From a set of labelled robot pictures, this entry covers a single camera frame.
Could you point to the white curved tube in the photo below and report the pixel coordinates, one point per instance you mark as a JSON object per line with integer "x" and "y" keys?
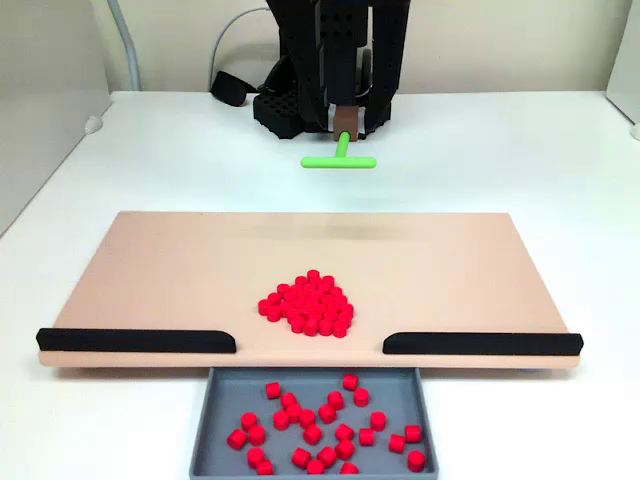
{"x": 129, "y": 45}

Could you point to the red cylindrical granule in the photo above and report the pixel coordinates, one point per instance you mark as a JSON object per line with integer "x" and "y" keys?
{"x": 274, "y": 299}
{"x": 288, "y": 400}
{"x": 300, "y": 306}
{"x": 301, "y": 280}
{"x": 397, "y": 443}
{"x": 303, "y": 299}
{"x": 346, "y": 318}
{"x": 335, "y": 400}
{"x": 307, "y": 418}
{"x": 307, "y": 314}
{"x": 416, "y": 460}
{"x": 327, "y": 413}
{"x": 293, "y": 413}
{"x": 301, "y": 457}
{"x": 326, "y": 327}
{"x": 326, "y": 456}
{"x": 343, "y": 303}
{"x": 273, "y": 314}
{"x": 283, "y": 289}
{"x": 317, "y": 298}
{"x": 332, "y": 319}
{"x": 378, "y": 421}
{"x": 264, "y": 467}
{"x": 310, "y": 290}
{"x": 237, "y": 439}
{"x": 341, "y": 328}
{"x": 347, "y": 310}
{"x": 344, "y": 449}
{"x": 294, "y": 316}
{"x": 314, "y": 305}
{"x": 315, "y": 467}
{"x": 336, "y": 311}
{"x": 413, "y": 433}
{"x": 281, "y": 420}
{"x": 286, "y": 309}
{"x": 329, "y": 303}
{"x": 257, "y": 435}
{"x": 350, "y": 382}
{"x": 296, "y": 291}
{"x": 366, "y": 436}
{"x": 249, "y": 421}
{"x": 361, "y": 397}
{"x": 327, "y": 280}
{"x": 344, "y": 432}
{"x": 312, "y": 434}
{"x": 340, "y": 293}
{"x": 311, "y": 327}
{"x": 322, "y": 312}
{"x": 255, "y": 457}
{"x": 318, "y": 320}
{"x": 349, "y": 469}
{"x": 272, "y": 390}
{"x": 313, "y": 274}
{"x": 289, "y": 300}
{"x": 325, "y": 290}
{"x": 264, "y": 306}
{"x": 297, "y": 325}

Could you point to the white table bumper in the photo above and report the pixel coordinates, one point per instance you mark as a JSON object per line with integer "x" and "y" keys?
{"x": 93, "y": 124}
{"x": 635, "y": 132}

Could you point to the beige flat board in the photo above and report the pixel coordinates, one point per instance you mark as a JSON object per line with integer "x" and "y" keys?
{"x": 200, "y": 270}

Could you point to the grey shallow tray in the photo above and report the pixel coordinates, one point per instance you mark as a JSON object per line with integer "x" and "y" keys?
{"x": 225, "y": 400}

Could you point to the black edge rail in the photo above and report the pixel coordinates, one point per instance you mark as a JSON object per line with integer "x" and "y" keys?
{"x": 480, "y": 344}
{"x": 135, "y": 341}

